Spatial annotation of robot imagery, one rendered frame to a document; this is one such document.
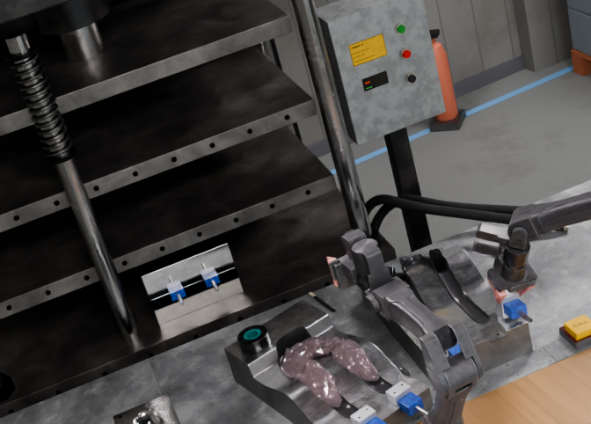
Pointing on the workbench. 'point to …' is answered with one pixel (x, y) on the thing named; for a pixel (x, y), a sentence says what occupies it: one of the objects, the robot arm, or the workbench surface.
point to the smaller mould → (149, 413)
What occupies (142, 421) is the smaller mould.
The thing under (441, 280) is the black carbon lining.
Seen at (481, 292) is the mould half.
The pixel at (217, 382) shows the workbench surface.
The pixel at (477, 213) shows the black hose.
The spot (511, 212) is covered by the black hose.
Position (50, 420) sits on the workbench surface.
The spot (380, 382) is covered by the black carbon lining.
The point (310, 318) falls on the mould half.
